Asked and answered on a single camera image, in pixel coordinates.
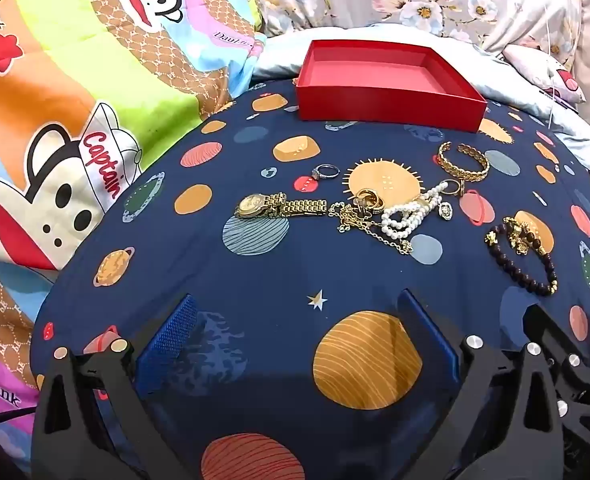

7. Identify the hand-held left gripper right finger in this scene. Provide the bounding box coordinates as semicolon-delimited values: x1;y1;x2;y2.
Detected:
397;289;566;480

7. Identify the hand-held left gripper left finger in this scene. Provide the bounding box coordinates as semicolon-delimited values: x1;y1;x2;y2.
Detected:
31;294;199;480

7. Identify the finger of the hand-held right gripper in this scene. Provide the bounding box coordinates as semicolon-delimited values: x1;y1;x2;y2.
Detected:
522;302;590;441

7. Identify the dark brown bead bracelet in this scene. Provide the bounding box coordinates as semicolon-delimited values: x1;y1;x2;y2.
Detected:
484;216;558;297

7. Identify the white pearl bracelet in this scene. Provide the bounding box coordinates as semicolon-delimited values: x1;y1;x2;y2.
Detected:
380;181;449;242

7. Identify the gold ring with ornate top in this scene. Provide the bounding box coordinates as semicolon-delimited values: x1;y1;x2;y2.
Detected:
437;179;468;222

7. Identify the gold chain necklace with rings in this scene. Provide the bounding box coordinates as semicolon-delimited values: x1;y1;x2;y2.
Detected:
327;187;415;257

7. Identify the gold wrist watch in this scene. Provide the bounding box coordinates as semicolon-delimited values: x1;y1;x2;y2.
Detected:
234;191;328;221

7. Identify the gold cuff bangle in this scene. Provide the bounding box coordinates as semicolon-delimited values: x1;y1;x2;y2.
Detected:
436;141;491;181

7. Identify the red cardboard box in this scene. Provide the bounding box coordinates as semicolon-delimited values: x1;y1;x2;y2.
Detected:
295;39;488;134

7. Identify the navy planet print blanket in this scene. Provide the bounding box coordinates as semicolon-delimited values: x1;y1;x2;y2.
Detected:
30;77;590;480

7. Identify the pink cartoon pillow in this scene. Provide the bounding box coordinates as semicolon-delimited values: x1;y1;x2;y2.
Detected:
502;42;587;106

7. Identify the colourful cartoon monkey blanket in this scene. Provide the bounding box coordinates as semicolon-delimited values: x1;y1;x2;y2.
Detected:
0;0;268;471

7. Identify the black cable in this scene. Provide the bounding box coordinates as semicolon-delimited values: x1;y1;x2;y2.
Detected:
0;406;36;427

